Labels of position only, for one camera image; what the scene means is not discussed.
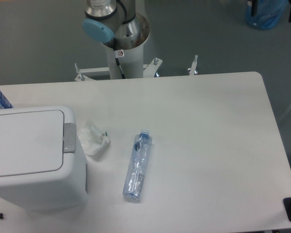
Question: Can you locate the blue plastic bag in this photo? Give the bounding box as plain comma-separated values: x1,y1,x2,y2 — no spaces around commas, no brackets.
244,0,288,30

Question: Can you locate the silver robot arm blue cap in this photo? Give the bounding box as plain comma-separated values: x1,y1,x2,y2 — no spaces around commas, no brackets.
82,0,142,50

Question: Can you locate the empty clear plastic bottle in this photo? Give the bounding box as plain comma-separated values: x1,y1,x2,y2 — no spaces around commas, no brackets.
123,130,152,200

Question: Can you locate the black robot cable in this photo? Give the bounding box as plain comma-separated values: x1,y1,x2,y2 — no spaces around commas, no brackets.
113,38,126,80

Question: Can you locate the white trash can lid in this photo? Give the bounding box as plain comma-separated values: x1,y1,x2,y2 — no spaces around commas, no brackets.
0,110,64,177

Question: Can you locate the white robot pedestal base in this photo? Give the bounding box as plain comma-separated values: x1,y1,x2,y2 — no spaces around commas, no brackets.
75,13,162,82

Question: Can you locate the grey lid push button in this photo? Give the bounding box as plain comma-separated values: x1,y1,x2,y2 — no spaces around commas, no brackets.
63,123,76,153

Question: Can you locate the crumpled white plastic wrapper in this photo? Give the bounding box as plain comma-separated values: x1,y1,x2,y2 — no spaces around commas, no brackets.
77,120,110,158

